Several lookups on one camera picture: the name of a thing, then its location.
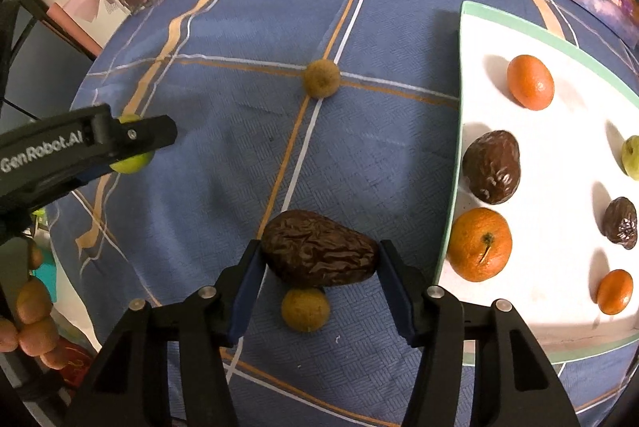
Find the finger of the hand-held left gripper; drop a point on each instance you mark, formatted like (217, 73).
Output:
(92, 175)
(145, 135)

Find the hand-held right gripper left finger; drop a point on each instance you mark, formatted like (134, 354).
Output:
(244, 287)

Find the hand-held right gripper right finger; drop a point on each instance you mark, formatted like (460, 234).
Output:
(399, 292)

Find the small green jujube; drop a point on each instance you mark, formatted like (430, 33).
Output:
(131, 163)

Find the large wrinkled brown date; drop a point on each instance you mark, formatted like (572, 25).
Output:
(319, 250)

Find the large orange with stem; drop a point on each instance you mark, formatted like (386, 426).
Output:
(479, 245)

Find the white tray with green rim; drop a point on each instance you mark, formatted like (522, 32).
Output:
(549, 157)

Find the small orange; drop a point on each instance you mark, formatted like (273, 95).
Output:
(614, 292)

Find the small wrinkled brown date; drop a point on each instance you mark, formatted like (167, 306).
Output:
(620, 222)

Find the oval orange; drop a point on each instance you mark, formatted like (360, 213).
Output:
(530, 82)

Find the person's left hand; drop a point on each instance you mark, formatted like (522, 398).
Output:
(35, 302)

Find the brown longan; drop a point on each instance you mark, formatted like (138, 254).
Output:
(305, 312)
(322, 79)

